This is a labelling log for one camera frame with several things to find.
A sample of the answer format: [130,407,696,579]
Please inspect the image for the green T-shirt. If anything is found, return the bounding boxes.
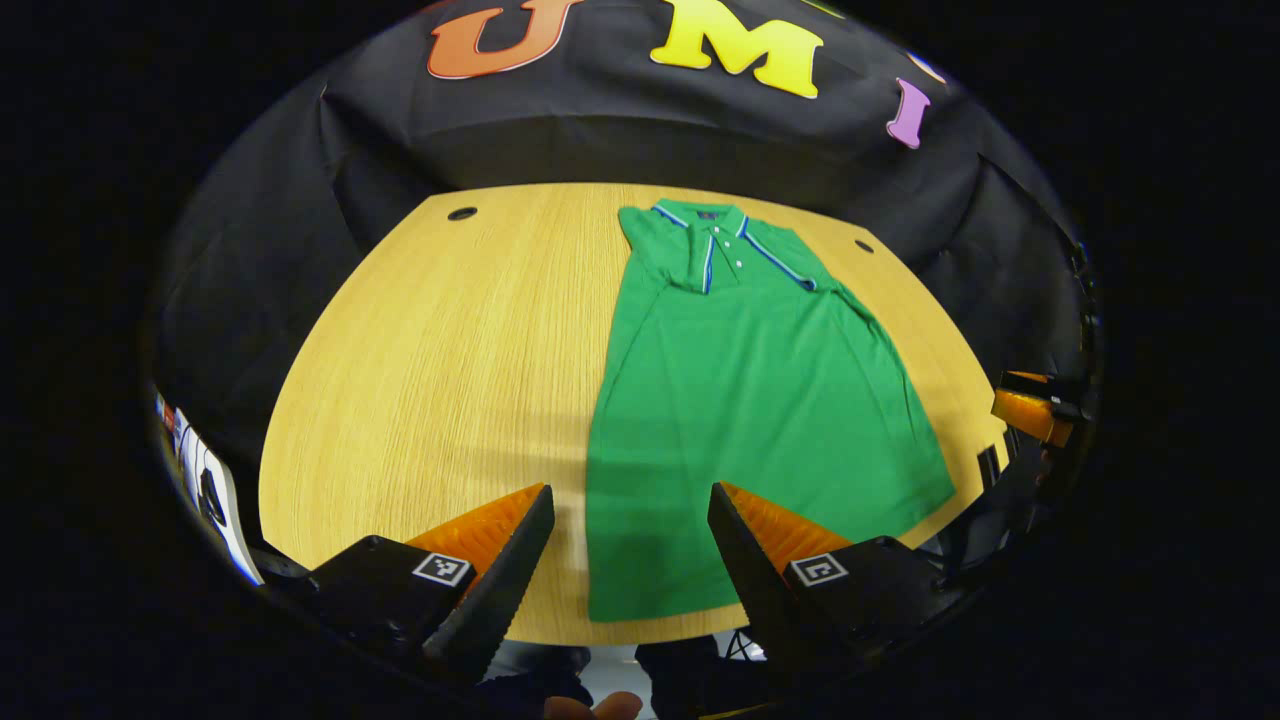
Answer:
[585,198,958,623]

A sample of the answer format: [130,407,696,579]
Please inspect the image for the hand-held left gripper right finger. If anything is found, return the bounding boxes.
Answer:
[706,481,946,691]

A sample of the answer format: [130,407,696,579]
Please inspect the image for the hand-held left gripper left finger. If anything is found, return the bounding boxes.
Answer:
[305,483,557,691]

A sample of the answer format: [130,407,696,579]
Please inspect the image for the black backdrop cloth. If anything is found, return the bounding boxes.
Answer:
[150,0,1101,481]

